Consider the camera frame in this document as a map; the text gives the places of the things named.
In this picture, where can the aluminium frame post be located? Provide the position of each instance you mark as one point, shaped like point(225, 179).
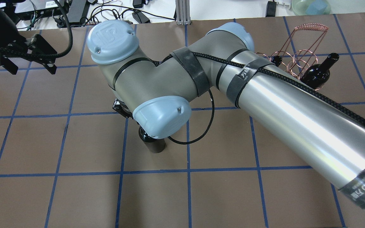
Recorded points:
point(183, 12)

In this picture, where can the green glass plate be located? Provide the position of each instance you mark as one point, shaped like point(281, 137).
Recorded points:
point(299, 7)

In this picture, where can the dark wine bottle front basket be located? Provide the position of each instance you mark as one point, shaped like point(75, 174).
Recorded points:
point(276, 60)

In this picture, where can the dark wine bottle basket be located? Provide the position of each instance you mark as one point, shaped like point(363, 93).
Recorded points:
point(318, 74)
point(276, 60)

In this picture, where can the black power brick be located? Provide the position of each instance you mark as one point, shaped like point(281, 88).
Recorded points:
point(77, 13)

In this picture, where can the black power adapter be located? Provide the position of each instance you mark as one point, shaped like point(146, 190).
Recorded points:
point(140, 17)

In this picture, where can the dark wine bottle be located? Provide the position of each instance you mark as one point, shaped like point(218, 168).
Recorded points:
point(153, 145)

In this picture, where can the copper wire wine basket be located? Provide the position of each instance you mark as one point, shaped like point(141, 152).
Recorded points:
point(299, 50)

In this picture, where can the blue sponge block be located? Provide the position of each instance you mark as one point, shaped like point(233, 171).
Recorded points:
point(316, 7)

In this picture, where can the dark wine bottle rear basket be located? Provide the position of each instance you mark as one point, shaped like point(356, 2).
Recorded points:
point(318, 74)

